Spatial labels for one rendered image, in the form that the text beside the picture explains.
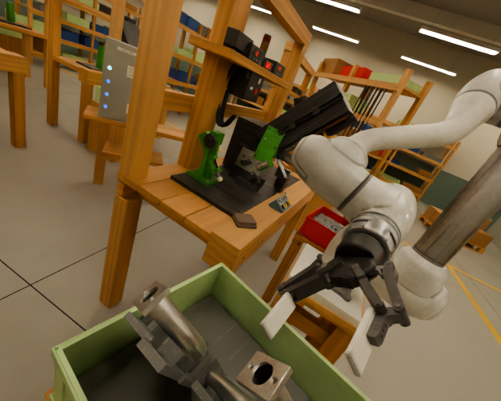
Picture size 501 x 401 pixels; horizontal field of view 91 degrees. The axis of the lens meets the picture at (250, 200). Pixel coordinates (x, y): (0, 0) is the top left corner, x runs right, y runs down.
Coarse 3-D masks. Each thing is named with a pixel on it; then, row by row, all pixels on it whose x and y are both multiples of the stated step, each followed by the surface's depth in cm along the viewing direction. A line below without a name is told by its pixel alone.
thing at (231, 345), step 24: (192, 312) 68; (216, 312) 71; (216, 336) 65; (240, 336) 67; (120, 360) 52; (144, 360) 54; (240, 360) 61; (96, 384) 47; (120, 384) 49; (144, 384) 50; (168, 384) 51; (288, 384) 60
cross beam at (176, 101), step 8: (168, 96) 116; (176, 96) 121; (184, 96) 126; (192, 96) 130; (168, 104) 119; (176, 104) 123; (184, 104) 128; (232, 104) 168; (224, 112) 163; (232, 112) 171; (240, 112) 180; (248, 112) 190; (256, 112) 201; (264, 112) 214
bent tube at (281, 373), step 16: (256, 352) 30; (256, 368) 28; (272, 368) 28; (288, 368) 26; (208, 384) 45; (224, 384) 43; (240, 384) 27; (256, 384) 27; (272, 384) 25; (224, 400) 41; (240, 400) 39; (272, 400) 24; (288, 400) 27
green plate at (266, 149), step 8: (272, 128) 144; (264, 136) 146; (272, 136) 144; (280, 136) 142; (264, 144) 146; (272, 144) 144; (256, 152) 147; (264, 152) 146; (272, 152) 144; (264, 160) 146
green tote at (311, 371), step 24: (192, 288) 65; (216, 288) 75; (240, 288) 69; (240, 312) 70; (264, 312) 65; (96, 336) 46; (120, 336) 52; (264, 336) 66; (288, 336) 62; (72, 360) 44; (96, 360) 50; (288, 360) 63; (312, 360) 59; (72, 384) 37; (312, 384) 60; (336, 384) 56
